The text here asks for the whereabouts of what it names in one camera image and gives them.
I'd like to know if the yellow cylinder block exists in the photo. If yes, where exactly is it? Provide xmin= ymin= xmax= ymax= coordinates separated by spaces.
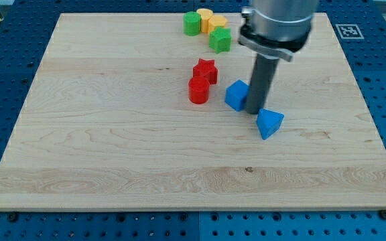
xmin=196 ymin=8 xmax=214 ymax=33

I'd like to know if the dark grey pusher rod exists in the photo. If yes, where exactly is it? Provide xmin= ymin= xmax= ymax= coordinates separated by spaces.
xmin=245 ymin=54 xmax=279 ymax=114

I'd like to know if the red cylinder block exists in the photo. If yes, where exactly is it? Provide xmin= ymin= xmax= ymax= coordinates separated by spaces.
xmin=188 ymin=76 xmax=210 ymax=104

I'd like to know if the white fiducial marker tag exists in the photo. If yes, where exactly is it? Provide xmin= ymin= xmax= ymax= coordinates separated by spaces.
xmin=336 ymin=23 xmax=364 ymax=39

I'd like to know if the red star block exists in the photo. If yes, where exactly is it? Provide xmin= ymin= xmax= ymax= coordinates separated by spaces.
xmin=192 ymin=58 xmax=218 ymax=85

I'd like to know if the light wooden board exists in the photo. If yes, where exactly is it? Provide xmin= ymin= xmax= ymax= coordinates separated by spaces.
xmin=0 ymin=13 xmax=386 ymax=212

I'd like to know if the green star block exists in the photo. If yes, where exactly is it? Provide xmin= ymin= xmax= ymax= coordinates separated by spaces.
xmin=208 ymin=27 xmax=231 ymax=54

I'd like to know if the blue triangle block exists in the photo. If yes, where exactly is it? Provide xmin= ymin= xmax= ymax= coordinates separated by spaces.
xmin=256 ymin=108 xmax=284 ymax=140

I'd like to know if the yellow hexagon block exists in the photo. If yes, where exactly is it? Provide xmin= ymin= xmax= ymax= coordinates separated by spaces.
xmin=207 ymin=15 xmax=228 ymax=34

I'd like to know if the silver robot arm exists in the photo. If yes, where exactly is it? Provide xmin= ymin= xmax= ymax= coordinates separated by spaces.
xmin=238 ymin=0 xmax=318 ymax=114

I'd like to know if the green cylinder block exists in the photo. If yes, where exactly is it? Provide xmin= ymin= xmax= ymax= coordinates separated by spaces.
xmin=183 ymin=11 xmax=201 ymax=36

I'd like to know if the blue cube block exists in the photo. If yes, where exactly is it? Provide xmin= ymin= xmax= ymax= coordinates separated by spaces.
xmin=224 ymin=80 xmax=249 ymax=112

